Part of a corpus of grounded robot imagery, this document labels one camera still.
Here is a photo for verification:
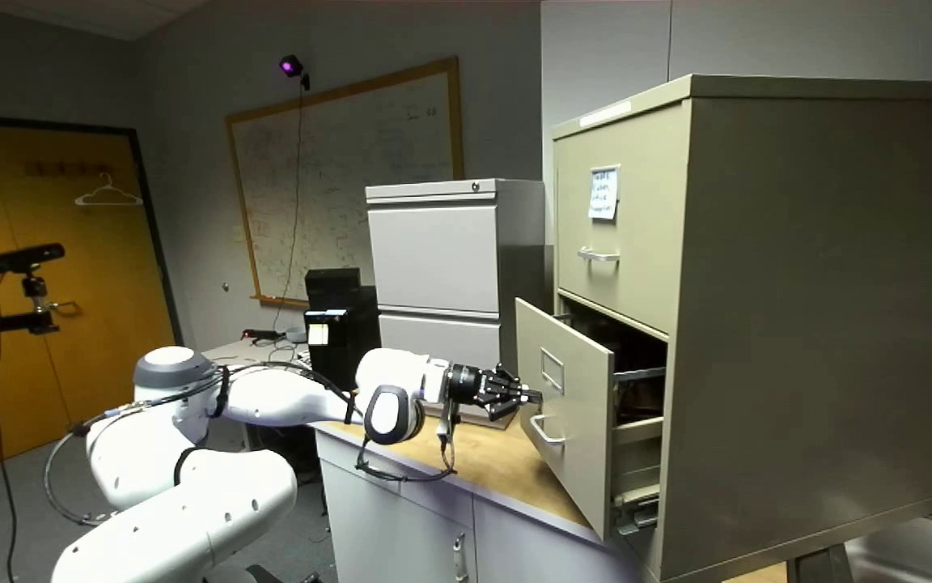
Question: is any beige metal filing cabinet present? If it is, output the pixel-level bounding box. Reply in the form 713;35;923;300
548;72;932;583

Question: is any grey metal filing cabinet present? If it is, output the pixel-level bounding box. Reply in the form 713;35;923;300
362;175;551;376

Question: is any grey cabinet with wooden top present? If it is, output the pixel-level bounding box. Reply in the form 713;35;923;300
310;415;655;583

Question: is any wire clothes hanger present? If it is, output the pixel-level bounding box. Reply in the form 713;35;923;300
68;178;148;215

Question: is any white side desk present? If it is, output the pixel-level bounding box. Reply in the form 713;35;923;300
196;334;314;374

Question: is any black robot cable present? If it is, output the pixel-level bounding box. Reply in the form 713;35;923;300
352;403;458;487

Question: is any wood framed whiteboard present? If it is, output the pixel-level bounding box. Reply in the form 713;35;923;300
222;55;469;314

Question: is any black bar camera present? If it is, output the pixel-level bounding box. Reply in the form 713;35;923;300
0;239;68;282

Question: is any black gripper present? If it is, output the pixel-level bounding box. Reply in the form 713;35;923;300
444;362;540;425

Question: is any black computer tower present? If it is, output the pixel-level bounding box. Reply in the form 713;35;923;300
300;266;384;394

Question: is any beige cabinet drawer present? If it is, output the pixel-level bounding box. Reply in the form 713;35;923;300
515;296;667;540
551;101;694;339

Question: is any beige closed cabinet drawer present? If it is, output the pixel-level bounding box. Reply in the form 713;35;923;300
551;101;694;339

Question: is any white paper drawer label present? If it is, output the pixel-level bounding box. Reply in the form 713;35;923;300
583;162;621;227

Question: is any webcam with purple light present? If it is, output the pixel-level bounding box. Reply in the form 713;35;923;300
274;51;314;94

